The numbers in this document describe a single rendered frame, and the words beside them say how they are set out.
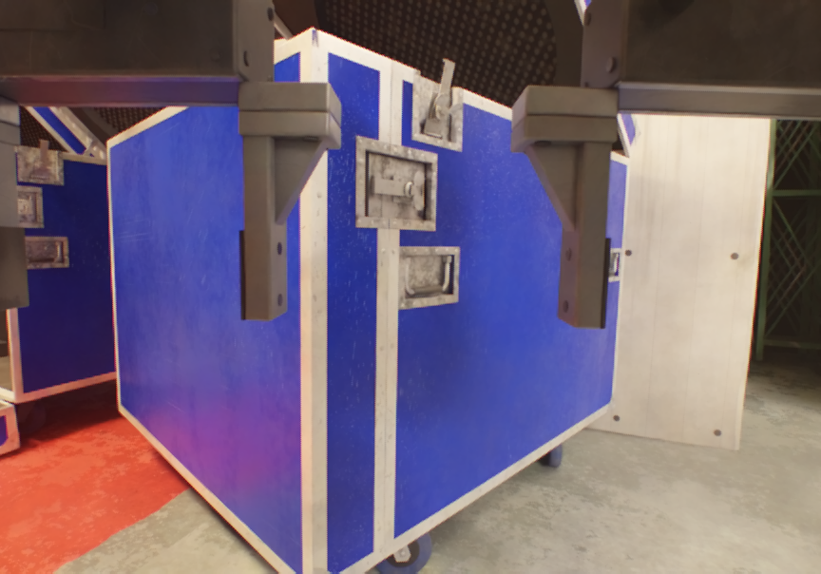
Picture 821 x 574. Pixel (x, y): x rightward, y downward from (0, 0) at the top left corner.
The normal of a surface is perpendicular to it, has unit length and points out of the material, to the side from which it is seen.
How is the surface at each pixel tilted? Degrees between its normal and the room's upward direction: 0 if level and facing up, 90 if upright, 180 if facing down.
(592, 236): 90
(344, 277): 90
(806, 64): 90
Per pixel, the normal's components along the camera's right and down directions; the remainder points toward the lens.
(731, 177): -0.38, 0.08
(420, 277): 0.72, 0.08
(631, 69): -0.02, 0.11
